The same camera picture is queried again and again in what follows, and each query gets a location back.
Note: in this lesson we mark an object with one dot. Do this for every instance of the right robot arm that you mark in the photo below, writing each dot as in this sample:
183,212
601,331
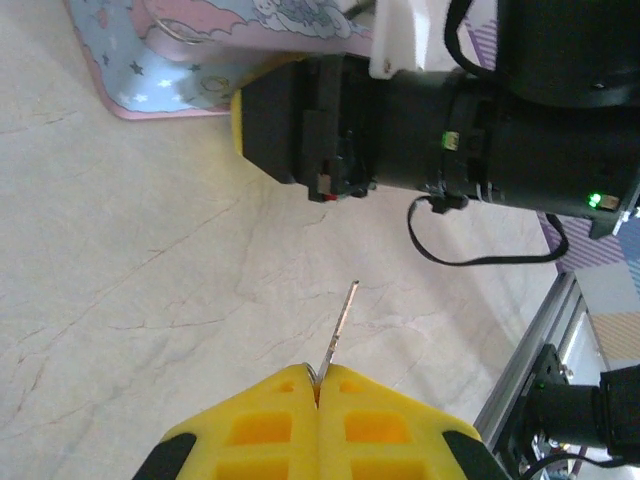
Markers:
565,410

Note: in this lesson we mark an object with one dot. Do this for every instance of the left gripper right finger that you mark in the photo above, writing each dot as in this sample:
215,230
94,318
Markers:
380,430

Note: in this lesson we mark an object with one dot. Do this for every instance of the right aluminium side rail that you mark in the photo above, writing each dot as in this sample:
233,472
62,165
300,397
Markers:
540,340

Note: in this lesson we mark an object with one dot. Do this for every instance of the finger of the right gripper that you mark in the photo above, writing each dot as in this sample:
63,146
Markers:
270,125

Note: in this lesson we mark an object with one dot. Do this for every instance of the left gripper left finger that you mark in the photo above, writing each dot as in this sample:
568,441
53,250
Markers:
260,430

